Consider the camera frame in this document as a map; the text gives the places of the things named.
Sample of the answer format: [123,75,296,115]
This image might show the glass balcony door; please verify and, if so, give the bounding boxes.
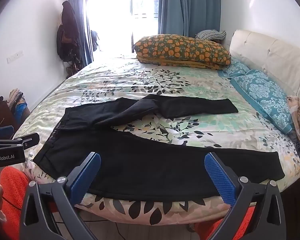
[84,0,161,56]

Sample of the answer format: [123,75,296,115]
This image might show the checked grey blanket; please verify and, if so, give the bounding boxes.
[195,29,227,41]

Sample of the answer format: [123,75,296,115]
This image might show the cream padded headboard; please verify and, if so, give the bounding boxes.
[229,29,300,100]

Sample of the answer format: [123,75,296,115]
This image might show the small teal damask pillow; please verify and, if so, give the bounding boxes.
[217,57,251,78]

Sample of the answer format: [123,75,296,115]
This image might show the white wall switch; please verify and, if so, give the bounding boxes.
[7,51,24,64]

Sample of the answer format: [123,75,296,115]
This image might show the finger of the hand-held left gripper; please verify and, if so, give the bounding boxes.
[0,132,40,153]
[0,125,15,141]

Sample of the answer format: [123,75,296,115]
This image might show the wide blue curtain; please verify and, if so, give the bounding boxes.
[159,0,222,38]

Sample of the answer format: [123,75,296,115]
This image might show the hanging dark coats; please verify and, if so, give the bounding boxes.
[56,0,82,63]

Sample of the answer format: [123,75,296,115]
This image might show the beige cloth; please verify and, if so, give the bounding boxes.
[287,95,300,132]

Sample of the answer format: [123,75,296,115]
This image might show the black pants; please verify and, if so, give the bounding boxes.
[33,94,286,202]

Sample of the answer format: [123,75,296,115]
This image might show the dark bag on balcony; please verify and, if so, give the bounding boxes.
[90,30,100,52]

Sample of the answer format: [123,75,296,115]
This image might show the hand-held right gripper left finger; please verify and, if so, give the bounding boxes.
[19,151,102,240]

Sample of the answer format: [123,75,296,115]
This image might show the folded orange pumpkin-print quilt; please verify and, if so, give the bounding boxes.
[133,34,232,70]

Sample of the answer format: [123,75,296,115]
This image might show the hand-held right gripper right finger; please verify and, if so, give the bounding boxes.
[204,152,287,240]

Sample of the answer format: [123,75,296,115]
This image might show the thin black cable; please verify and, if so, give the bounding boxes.
[84,219,122,233]
[2,197,23,211]

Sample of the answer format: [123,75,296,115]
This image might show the bed with leaf-print sheet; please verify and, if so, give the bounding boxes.
[14,54,300,227]

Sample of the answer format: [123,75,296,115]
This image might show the large teal damask pillow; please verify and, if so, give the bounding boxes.
[231,70,297,134]

